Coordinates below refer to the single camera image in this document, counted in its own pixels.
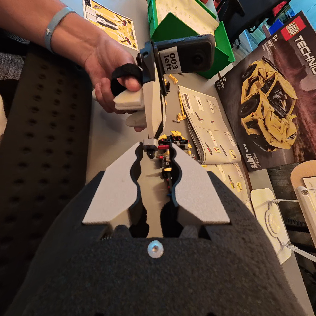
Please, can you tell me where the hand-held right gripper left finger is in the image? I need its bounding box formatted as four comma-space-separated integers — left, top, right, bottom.
82, 143, 144, 225

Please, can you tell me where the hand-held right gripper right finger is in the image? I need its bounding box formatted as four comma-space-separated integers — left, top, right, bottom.
170, 143, 231, 225

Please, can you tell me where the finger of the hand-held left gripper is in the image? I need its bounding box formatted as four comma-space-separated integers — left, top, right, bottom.
145, 75, 169, 139

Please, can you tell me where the grey connector with red pin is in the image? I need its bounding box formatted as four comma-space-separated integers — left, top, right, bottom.
142, 138, 159, 159

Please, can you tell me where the person's left forearm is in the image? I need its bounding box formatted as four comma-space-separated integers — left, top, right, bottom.
0, 0, 89, 67

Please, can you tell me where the grey desk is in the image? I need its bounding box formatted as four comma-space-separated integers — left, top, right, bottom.
85, 0, 305, 316

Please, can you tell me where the person's left hand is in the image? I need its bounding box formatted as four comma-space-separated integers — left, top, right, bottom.
85, 38, 146, 132

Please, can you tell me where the yellow piece with long rod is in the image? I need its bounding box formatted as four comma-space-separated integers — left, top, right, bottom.
176, 92, 187, 121

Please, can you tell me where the green storage bin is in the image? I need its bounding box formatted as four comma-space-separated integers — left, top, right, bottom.
147, 0, 235, 79

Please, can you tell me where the partly built yellow toy car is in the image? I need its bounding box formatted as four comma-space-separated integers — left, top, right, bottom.
158, 131, 196, 198

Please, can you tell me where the open instruction booklet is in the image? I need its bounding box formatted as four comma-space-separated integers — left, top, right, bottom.
178, 85, 253, 205

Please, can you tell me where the black office chair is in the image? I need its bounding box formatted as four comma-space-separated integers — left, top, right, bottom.
217, 0, 293, 48

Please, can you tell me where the document holder stand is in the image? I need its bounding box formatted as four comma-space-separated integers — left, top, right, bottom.
250, 160, 316, 264

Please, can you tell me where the yellow sticker sheet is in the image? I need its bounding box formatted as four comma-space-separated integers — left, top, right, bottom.
83, 0, 139, 51

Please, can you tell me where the toy car box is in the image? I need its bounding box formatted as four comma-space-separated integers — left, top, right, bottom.
214, 11, 316, 171

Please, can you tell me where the printed instruction sheet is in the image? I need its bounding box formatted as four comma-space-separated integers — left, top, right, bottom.
302, 176, 316, 195

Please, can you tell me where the blue wristband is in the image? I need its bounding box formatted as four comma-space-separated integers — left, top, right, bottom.
44, 7, 77, 53

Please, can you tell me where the white t-shirt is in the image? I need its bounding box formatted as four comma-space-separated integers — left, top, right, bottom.
0, 94, 8, 139

